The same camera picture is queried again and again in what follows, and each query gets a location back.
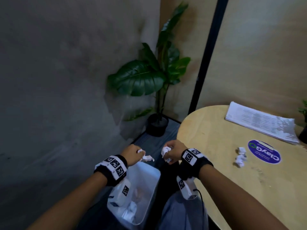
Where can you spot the person's right hand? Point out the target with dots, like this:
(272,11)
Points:
(177,150)

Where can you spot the person's left hand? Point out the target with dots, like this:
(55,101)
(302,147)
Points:
(132,154)

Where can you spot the white paper ball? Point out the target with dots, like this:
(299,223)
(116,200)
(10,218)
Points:
(148,158)
(241,150)
(240,161)
(165,152)

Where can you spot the stack of printed papers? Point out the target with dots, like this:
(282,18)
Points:
(261,120)

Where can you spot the person's right forearm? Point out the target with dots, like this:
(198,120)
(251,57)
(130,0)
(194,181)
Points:
(235,201)

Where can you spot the person's left forearm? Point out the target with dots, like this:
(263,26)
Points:
(72,203)

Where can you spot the round wooden table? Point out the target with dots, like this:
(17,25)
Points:
(215,141)

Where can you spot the person's grey trousers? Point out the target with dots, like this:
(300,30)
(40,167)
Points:
(182,213)

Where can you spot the black right wristband with markers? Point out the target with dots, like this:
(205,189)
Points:
(194,162)

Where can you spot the black wristband with markers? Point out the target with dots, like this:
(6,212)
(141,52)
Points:
(112,168)
(194,162)

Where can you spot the black left wristband with markers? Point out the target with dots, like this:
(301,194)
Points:
(112,168)

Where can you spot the white plastic bin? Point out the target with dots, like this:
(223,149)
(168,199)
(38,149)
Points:
(146,177)

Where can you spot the large leafy potted plant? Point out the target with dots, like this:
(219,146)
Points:
(139,79)

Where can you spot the round blue sticker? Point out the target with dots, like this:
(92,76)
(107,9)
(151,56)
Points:
(263,152)

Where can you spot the small potted flowering plant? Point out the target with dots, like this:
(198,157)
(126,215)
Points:
(304,131)

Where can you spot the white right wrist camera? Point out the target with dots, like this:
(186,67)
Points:
(187,189)

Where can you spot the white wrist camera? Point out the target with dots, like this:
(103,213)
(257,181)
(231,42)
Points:
(120,194)
(187,189)

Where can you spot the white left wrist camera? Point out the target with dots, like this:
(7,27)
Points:
(120,194)

